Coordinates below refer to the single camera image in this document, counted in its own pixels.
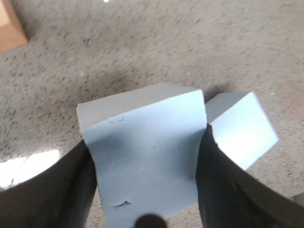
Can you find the orange foam block left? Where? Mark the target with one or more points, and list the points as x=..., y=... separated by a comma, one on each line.
x=12, y=33

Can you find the smooth light blue foam block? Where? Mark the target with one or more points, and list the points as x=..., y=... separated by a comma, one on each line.
x=240, y=127

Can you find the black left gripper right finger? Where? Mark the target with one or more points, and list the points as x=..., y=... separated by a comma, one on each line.
x=229, y=197

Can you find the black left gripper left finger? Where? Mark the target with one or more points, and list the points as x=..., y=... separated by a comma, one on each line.
x=59, y=197

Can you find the dented light blue foam block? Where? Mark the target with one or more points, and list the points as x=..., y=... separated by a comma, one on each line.
x=145, y=145

